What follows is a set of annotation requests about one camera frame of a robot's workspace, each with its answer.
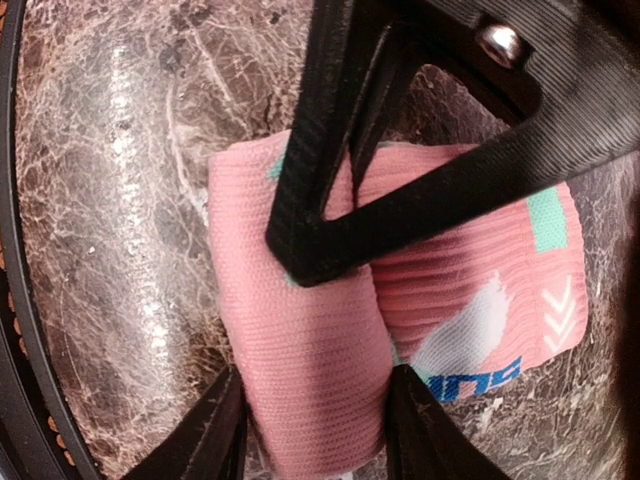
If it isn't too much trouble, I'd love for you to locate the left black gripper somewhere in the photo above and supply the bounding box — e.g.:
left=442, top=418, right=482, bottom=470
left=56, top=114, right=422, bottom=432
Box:
left=350, top=1, right=639, bottom=165

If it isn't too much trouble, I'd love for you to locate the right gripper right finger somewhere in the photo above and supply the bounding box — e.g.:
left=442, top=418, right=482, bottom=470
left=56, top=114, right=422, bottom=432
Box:
left=384, top=364, right=509, bottom=480

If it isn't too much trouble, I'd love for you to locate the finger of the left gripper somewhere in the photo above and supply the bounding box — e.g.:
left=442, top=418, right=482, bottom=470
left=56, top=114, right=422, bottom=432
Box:
left=266, top=109, right=639, bottom=286
left=266, top=1, right=415, bottom=280

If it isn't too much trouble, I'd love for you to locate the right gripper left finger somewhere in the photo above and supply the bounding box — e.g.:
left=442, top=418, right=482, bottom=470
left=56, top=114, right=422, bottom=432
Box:
left=125, top=367, right=247, bottom=480

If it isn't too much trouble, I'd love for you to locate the pink patterned sock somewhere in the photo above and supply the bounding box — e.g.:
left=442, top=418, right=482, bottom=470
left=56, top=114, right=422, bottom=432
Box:
left=208, top=132, right=588, bottom=479

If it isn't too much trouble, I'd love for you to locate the black front rail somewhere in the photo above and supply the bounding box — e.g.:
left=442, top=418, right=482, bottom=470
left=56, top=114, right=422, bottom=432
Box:
left=1, top=1, right=101, bottom=479

